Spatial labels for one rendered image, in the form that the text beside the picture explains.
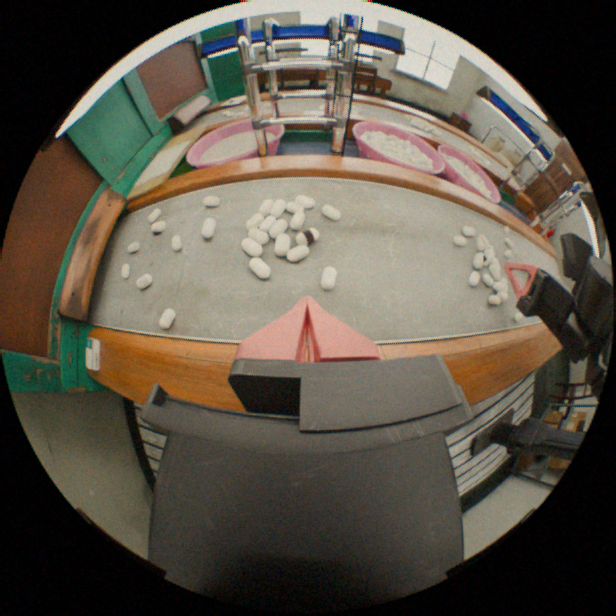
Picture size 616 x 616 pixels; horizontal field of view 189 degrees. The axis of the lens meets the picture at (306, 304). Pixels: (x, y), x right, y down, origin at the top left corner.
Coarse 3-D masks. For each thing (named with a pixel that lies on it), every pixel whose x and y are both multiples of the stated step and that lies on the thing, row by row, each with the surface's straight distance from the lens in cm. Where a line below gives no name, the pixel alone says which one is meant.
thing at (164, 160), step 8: (184, 144) 66; (160, 152) 75; (168, 152) 68; (176, 152) 63; (160, 160) 66; (168, 160) 61; (152, 168) 65; (160, 168) 60; (168, 168) 56; (144, 176) 64; (152, 176) 59; (136, 184) 64
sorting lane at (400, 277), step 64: (192, 192) 46; (256, 192) 37; (320, 192) 35; (384, 192) 40; (128, 256) 49; (192, 256) 33; (320, 256) 27; (384, 256) 30; (448, 256) 38; (512, 256) 64; (128, 320) 41; (192, 320) 29; (256, 320) 25; (384, 320) 26; (448, 320) 33; (512, 320) 52
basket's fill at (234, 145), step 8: (232, 136) 68; (240, 136) 64; (248, 136) 65; (272, 136) 60; (216, 144) 67; (224, 144) 63; (232, 144) 62; (240, 144) 59; (248, 144) 57; (208, 152) 64; (216, 152) 59; (224, 152) 57; (232, 152) 55; (240, 152) 55; (200, 160) 62; (208, 160) 57; (216, 160) 55
